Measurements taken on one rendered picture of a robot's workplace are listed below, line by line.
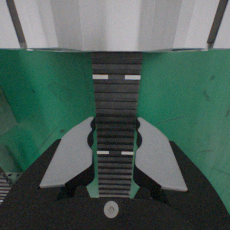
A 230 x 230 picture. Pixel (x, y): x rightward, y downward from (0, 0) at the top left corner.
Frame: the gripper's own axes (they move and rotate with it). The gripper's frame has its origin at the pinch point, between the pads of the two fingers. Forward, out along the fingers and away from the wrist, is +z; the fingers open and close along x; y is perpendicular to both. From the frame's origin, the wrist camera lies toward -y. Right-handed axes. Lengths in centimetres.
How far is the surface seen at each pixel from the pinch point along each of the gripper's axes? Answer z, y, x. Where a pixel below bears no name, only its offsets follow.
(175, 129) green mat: 2.1, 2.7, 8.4
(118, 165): -0.2, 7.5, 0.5
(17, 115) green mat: 2.1, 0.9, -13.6
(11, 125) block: 1.0, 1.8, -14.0
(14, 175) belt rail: 1.6, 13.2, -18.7
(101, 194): -1.2, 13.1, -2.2
